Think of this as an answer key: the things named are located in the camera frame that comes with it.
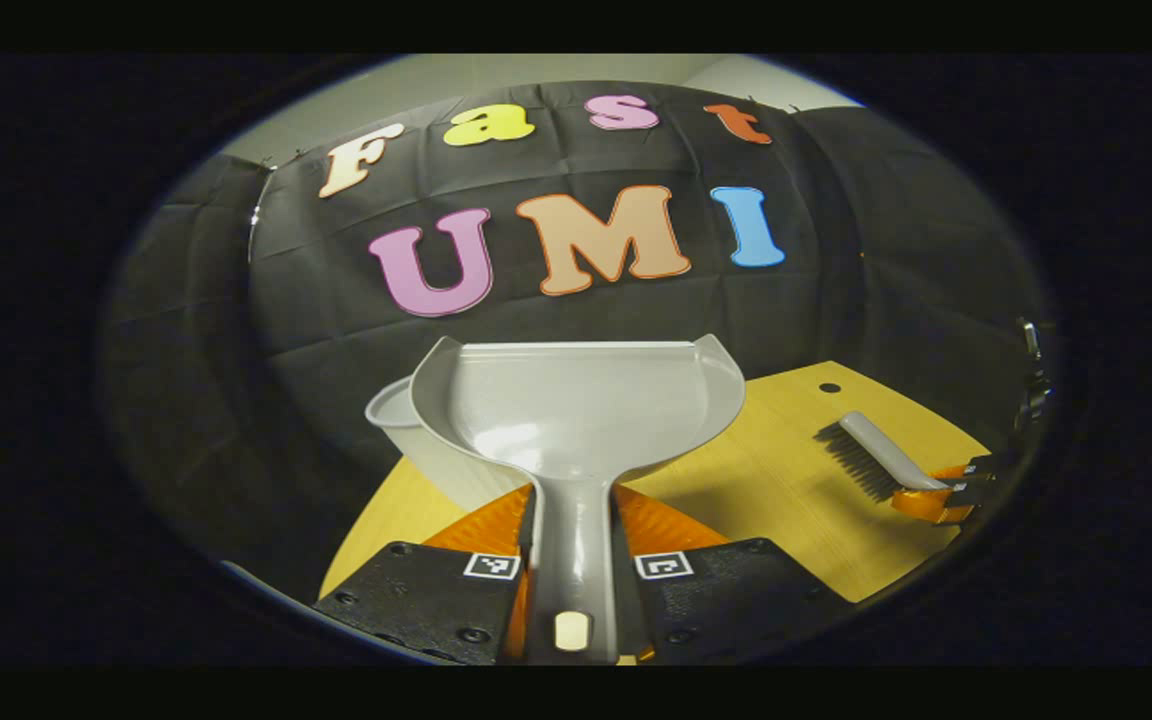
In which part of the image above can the small grey broom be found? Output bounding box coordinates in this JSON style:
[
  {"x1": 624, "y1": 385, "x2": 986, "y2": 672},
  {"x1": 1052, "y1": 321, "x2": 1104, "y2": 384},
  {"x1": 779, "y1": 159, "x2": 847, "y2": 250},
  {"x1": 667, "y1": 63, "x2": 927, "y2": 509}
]
[{"x1": 814, "y1": 411, "x2": 952, "y2": 503}]

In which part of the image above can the white ribbed garbage bin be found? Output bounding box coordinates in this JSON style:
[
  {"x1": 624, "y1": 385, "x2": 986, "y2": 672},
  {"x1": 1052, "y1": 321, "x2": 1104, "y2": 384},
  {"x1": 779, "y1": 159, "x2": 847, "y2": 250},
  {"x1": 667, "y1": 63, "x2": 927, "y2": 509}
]
[{"x1": 365, "y1": 377, "x2": 527, "y2": 511}]

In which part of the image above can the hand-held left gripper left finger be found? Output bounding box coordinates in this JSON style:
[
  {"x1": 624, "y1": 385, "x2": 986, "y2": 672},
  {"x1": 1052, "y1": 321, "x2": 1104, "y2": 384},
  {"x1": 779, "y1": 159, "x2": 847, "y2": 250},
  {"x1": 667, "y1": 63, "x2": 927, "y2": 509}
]
[{"x1": 314, "y1": 485, "x2": 537, "y2": 666}]

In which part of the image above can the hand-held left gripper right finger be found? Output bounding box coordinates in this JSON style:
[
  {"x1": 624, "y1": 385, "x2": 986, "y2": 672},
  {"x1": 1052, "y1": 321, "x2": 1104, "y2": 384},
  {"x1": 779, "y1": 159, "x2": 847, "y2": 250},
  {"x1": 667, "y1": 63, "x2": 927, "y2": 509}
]
[{"x1": 616, "y1": 485, "x2": 857, "y2": 663}]

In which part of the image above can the grey dustpan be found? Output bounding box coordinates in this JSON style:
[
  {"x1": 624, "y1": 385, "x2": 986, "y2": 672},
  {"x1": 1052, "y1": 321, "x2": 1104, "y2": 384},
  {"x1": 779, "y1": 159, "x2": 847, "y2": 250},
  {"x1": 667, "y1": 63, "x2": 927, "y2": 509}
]
[{"x1": 410, "y1": 335, "x2": 747, "y2": 663}]

